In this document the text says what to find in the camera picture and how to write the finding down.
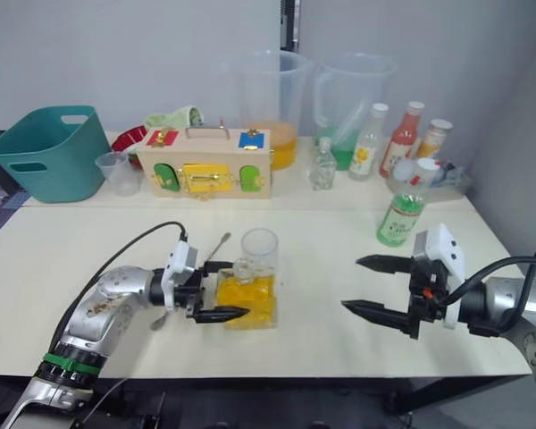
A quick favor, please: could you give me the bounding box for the small clear plastic cup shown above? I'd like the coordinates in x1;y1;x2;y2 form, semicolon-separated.
94;151;138;197

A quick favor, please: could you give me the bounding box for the square glass bottle yellow liquid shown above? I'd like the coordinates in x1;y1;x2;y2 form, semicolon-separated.
216;257;279;331

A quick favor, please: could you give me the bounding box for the long metal stirring spoon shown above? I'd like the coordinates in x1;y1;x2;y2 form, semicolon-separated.
149;231;232;332

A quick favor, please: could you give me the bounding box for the teal plastic bin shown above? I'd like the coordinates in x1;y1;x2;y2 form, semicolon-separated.
0;105;113;205

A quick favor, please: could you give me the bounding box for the clear ribbed drinking glass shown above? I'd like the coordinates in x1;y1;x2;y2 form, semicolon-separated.
240;227;280;281

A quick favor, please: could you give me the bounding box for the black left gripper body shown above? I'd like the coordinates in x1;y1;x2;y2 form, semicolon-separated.
173;264;207;320

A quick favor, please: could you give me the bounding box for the light green cloth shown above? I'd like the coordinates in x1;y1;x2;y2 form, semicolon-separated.
143;105;205;135

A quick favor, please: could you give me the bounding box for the red juice bottle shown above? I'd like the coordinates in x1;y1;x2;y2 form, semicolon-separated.
378;100;426;179

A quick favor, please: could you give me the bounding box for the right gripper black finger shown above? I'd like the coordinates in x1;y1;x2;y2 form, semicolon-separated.
355;254;414;276
340;299;412;334

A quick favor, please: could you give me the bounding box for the clear jug with orange liquid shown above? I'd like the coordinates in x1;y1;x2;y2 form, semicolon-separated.
214;49;314;172

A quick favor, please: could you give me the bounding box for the small empty glass bottle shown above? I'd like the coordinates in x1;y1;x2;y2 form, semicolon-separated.
308;136;338;192

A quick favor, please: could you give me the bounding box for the black table frame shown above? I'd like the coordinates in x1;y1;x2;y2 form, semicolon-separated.
84;374;535;429

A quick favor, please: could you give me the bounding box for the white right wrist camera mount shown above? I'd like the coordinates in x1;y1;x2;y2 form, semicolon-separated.
412;223;468;331

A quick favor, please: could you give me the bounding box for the wooden lock puzzle box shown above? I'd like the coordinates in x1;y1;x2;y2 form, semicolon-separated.
136;126;276;200

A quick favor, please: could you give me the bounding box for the green label juice bottle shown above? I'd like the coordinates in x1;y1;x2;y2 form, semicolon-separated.
375;156;441;248

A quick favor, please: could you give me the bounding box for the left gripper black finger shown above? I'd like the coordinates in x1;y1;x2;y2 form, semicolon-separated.
201;260;236;278
190;306;252;324

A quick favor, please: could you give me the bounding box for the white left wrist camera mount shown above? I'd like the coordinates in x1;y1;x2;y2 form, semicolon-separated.
159;240;201;313

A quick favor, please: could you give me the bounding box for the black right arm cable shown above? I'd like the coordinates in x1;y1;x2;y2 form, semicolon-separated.
437;242;536;334

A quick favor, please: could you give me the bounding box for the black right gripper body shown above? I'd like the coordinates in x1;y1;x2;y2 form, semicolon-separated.
405;257;451;341

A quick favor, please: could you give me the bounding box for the clear bottle yellow flower label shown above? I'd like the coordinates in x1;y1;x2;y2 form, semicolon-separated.
348;102;390;182

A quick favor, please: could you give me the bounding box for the red cloth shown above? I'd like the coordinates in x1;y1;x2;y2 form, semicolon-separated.
111;125;149;169

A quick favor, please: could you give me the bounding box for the green cable tie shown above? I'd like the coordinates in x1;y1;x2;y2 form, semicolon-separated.
42;351;105;378

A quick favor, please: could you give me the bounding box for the orange juice bottle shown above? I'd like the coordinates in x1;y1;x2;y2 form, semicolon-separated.
413;118;454;163

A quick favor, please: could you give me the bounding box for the clear jug with green liquid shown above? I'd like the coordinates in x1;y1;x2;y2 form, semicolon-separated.
312;52;398;172

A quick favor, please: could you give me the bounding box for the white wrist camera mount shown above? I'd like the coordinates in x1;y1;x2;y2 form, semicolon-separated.
412;223;468;331
159;240;201;313

